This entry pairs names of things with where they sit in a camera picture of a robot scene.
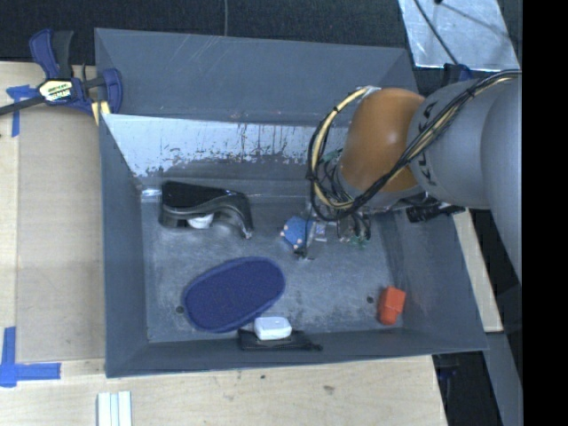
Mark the small blue toy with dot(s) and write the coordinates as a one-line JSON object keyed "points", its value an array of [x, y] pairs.
{"points": [[294, 230]]}

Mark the black cylinder on white bracket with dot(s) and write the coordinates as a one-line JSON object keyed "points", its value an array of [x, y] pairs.
{"points": [[428, 212]]}

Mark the white rounded box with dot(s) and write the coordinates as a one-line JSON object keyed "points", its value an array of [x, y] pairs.
{"points": [[273, 328]]}

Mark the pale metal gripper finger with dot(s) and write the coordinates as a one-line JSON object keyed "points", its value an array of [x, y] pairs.
{"points": [[318, 240]]}

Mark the pale wood board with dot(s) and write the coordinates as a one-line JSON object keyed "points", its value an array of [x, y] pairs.
{"points": [[57, 238]]}

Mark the blue oval pad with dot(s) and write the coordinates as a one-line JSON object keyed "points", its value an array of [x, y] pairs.
{"points": [[235, 293]]}

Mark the black flat pouch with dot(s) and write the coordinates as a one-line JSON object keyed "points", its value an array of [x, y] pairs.
{"points": [[306, 345]]}

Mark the grey metal bin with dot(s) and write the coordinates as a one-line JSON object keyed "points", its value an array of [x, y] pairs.
{"points": [[248, 82]]}

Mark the red-orange block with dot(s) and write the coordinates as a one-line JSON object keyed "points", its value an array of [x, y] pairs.
{"points": [[390, 305]]}

